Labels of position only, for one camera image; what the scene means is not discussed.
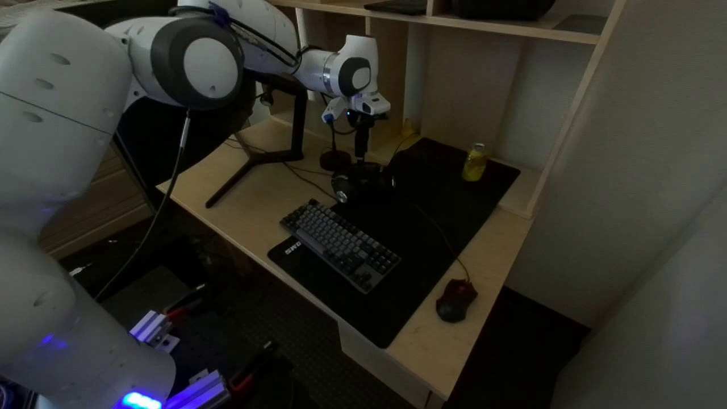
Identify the black monitor stand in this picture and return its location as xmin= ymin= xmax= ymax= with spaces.
xmin=201 ymin=77 xmax=312 ymax=211

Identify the black round base stand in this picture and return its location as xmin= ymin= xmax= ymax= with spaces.
xmin=319 ymin=121 xmax=354 ymax=173

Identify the flat black item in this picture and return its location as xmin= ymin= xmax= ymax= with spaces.
xmin=362 ymin=0 xmax=430 ymax=19

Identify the wooden shelf unit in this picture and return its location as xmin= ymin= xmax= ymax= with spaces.
xmin=269 ymin=0 xmax=631 ymax=223

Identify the thin desk cable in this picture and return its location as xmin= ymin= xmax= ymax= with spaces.
xmin=231 ymin=135 xmax=340 ymax=204

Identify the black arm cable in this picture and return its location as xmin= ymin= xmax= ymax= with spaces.
xmin=222 ymin=13 xmax=313 ymax=73

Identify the yellow bottle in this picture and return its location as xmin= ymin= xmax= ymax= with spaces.
xmin=460 ymin=140 xmax=488 ymax=183

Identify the blue cable strap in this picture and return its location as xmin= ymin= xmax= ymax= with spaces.
xmin=209 ymin=5 xmax=234 ymax=29

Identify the black computer mouse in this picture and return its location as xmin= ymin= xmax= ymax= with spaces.
xmin=434 ymin=278 xmax=480 ymax=324

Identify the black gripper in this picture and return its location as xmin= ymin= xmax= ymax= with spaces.
xmin=348 ymin=112 xmax=380 ymax=181

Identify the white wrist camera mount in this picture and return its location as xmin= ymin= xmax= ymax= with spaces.
xmin=319 ymin=90 xmax=395 ymax=127

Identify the blue lit metal block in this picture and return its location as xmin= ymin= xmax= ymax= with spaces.
xmin=161 ymin=367 xmax=234 ymax=409
xmin=128 ymin=306 xmax=184 ymax=355

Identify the grey mechanical keyboard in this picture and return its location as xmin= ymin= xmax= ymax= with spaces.
xmin=279 ymin=198 xmax=406 ymax=297

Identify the black desk mat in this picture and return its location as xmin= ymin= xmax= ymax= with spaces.
xmin=265 ymin=135 xmax=522 ymax=349

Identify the black hanging robot cable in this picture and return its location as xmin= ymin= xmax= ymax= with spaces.
xmin=94 ymin=110 xmax=194 ymax=302

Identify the thin mouse cable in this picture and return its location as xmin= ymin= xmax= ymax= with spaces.
xmin=406 ymin=202 xmax=468 ymax=283

